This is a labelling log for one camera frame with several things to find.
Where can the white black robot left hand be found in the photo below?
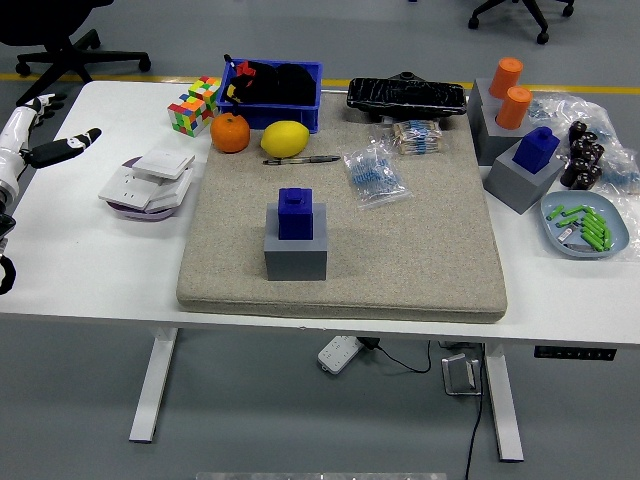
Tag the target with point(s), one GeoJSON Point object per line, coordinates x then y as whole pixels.
{"type": "Point", "coordinates": [12, 145]}

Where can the blue seal stamp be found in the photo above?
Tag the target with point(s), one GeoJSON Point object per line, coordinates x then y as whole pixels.
{"type": "Point", "coordinates": [295, 215]}
{"type": "Point", "coordinates": [535, 150]}

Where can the grey seal holder block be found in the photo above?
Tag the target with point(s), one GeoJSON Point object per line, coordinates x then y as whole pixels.
{"type": "Point", "coordinates": [295, 262]}
{"type": "Point", "coordinates": [515, 190]}

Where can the black office chair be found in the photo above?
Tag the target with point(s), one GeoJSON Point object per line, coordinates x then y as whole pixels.
{"type": "Point", "coordinates": [45, 20]}

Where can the purple plate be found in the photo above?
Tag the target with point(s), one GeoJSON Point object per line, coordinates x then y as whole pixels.
{"type": "Point", "coordinates": [132, 215]}

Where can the multicolour puzzle cube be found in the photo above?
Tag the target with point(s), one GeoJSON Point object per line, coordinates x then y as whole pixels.
{"type": "Point", "coordinates": [206, 90]}
{"type": "Point", "coordinates": [189, 117]}

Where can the orange fruit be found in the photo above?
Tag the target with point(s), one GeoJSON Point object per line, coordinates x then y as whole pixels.
{"type": "Point", "coordinates": [230, 134]}

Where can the black pouch with red tag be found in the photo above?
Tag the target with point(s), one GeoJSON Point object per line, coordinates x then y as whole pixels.
{"type": "Point", "coordinates": [255, 82]}

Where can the blue plastic bin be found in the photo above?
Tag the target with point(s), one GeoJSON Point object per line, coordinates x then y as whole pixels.
{"type": "Point", "coordinates": [280, 118]}

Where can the yellow lemon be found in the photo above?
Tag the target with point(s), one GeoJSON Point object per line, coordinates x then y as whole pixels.
{"type": "Point", "coordinates": [285, 140]}

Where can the white table leg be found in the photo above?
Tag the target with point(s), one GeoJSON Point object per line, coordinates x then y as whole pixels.
{"type": "Point", "coordinates": [152, 385]}
{"type": "Point", "coordinates": [505, 405]}

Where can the black clear pen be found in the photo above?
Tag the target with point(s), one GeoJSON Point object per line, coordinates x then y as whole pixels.
{"type": "Point", "coordinates": [300, 160]}

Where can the black round cloth pouch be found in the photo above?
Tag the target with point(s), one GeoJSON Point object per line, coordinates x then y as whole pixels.
{"type": "Point", "coordinates": [297, 85]}

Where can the clear bag of blue resistors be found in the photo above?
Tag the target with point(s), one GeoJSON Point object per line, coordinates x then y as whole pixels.
{"type": "Point", "coordinates": [375, 175]}

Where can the white power strip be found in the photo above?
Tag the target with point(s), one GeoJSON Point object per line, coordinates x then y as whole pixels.
{"type": "Point", "coordinates": [340, 354]}

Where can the black wrapped tray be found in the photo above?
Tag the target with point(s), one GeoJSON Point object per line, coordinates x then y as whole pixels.
{"type": "Point", "coordinates": [405, 97]}

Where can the taped resistor bundle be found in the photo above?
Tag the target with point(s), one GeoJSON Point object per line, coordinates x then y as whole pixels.
{"type": "Point", "coordinates": [415, 136]}

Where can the grey-brown fabric mat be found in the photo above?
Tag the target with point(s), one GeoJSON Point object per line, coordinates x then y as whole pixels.
{"type": "Point", "coordinates": [400, 260]}

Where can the tall grey holder block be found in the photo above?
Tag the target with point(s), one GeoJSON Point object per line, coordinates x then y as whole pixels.
{"type": "Point", "coordinates": [481, 131]}

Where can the orange cylinder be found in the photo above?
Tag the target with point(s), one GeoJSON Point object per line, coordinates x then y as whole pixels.
{"type": "Point", "coordinates": [506, 75]}
{"type": "Point", "coordinates": [514, 107]}

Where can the silver metal stand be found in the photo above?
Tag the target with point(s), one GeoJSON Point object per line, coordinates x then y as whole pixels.
{"type": "Point", "coordinates": [457, 375]}

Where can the black office chair base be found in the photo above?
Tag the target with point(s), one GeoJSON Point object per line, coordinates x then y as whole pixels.
{"type": "Point", "coordinates": [530, 10]}

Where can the green cylinder part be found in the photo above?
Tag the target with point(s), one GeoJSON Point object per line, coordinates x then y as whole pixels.
{"type": "Point", "coordinates": [554, 213]}
{"type": "Point", "coordinates": [574, 210]}
{"type": "Point", "coordinates": [599, 223]}
{"type": "Point", "coordinates": [568, 221]}
{"type": "Point", "coordinates": [595, 235]}
{"type": "Point", "coordinates": [596, 229]}
{"type": "Point", "coordinates": [591, 210]}
{"type": "Point", "coordinates": [594, 241]}

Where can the blue-grey plate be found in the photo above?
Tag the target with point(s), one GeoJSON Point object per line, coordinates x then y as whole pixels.
{"type": "Point", "coordinates": [552, 235]}

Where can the large clear plastic bag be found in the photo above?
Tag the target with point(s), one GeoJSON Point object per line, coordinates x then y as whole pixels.
{"type": "Point", "coordinates": [570, 107]}

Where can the small white stick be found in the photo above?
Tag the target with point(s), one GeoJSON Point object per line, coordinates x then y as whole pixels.
{"type": "Point", "coordinates": [564, 235]}

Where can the dark brown capacitor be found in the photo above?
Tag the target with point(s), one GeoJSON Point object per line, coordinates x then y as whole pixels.
{"type": "Point", "coordinates": [578, 132]}
{"type": "Point", "coordinates": [583, 181]}
{"type": "Point", "coordinates": [596, 153]}
{"type": "Point", "coordinates": [574, 171]}
{"type": "Point", "coordinates": [594, 172]}
{"type": "Point", "coordinates": [580, 150]}
{"type": "Point", "coordinates": [590, 140]}

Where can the black table control panel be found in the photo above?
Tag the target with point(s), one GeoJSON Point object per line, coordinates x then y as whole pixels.
{"type": "Point", "coordinates": [575, 353]}

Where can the small clear plastic bag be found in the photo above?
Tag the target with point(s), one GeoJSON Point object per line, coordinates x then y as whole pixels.
{"type": "Point", "coordinates": [624, 172]}

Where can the white wall switch panel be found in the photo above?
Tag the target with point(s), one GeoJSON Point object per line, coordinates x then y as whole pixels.
{"type": "Point", "coordinates": [162, 162]}

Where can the white blank wall panel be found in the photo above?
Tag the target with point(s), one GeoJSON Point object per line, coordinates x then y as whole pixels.
{"type": "Point", "coordinates": [172, 192]}

